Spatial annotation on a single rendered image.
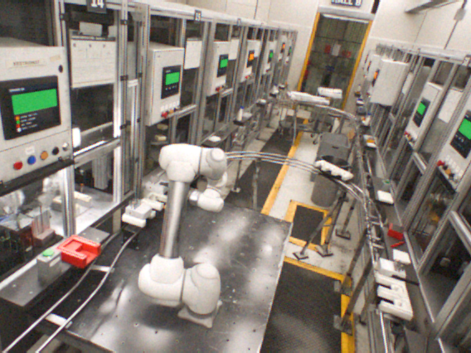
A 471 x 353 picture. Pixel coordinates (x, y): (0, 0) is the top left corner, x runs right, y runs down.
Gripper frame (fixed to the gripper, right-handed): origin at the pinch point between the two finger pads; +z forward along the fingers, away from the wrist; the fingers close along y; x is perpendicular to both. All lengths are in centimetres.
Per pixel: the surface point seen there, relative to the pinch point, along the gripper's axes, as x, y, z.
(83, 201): 37.5, -3.3, 32.4
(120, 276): 54, -30, -6
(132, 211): 27.6, -6.0, 6.0
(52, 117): 73, 60, 16
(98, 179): 16.4, 0.6, 38.5
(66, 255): 78, -3, 7
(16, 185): 94, 39, 14
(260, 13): -785, 127, 146
